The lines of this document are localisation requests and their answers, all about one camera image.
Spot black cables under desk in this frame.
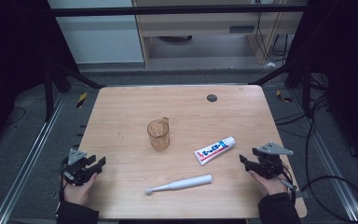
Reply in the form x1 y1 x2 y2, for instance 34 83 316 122
254 11 291 63

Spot person's right hand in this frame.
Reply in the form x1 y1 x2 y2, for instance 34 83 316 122
248 170 289 197

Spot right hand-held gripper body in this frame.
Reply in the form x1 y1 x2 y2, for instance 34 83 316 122
251 142 295 180

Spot transparent amber cup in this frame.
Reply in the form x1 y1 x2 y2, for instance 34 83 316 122
146 117 172 152

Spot yellow black tape marker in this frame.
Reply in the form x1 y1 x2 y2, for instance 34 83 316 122
275 89 294 104
76 91 89 109

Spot metal floor rail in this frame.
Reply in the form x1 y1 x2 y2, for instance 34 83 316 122
0 92 67 224
291 89 358 222

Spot person's left hand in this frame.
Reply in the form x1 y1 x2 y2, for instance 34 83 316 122
62 172 99 207

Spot black metal stand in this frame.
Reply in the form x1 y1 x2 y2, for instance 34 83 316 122
247 58 313 119
42 58 107 123

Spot dark curtain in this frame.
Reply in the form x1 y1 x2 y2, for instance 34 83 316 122
287 0 358 172
0 0 79 153

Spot black floor cable loop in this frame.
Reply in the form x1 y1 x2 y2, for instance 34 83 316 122
300 92 358 224

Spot thin black floor cable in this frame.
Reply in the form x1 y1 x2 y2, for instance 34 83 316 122
5 106 27 126

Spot black horizontal frame bar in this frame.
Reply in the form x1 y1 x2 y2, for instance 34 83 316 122
48 4 310 18

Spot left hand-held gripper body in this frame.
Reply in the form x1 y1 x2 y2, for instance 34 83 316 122
61 148 98 187

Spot white cabinet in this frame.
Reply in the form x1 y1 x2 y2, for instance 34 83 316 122
48 0 145 65

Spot white electric toothbrush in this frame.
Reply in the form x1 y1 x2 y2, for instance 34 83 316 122
145 174 213 196

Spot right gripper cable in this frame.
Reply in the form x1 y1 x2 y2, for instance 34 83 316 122
280 171 298 204

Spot light wooden desk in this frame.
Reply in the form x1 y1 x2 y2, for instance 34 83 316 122
132 0 307 68

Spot white toothpaste tube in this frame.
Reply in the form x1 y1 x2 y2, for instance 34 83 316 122
193 135 237 167

